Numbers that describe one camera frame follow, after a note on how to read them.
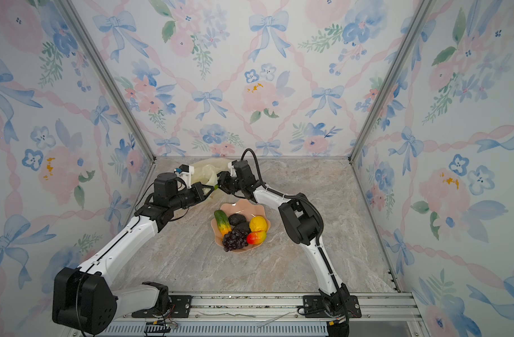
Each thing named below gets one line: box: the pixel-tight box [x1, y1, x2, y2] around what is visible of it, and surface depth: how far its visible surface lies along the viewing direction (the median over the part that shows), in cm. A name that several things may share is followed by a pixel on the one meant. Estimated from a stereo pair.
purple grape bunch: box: [222, 229, 249, 253], surface depth 83 cm
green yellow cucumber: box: [214, 209, 233, 237], surface depth 90 cm
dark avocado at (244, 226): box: [233, 221, 251, 233], surface depth 90 cm
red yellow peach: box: [246, 230, 268, 246], surface depth 83 cm
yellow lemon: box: [249, 215, 268, 233], surface depth 87 cm
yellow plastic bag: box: [190, 157, 230, 187], surface depth 85 cm
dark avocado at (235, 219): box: [228, 213, 247, 227], surface depth 92 cm
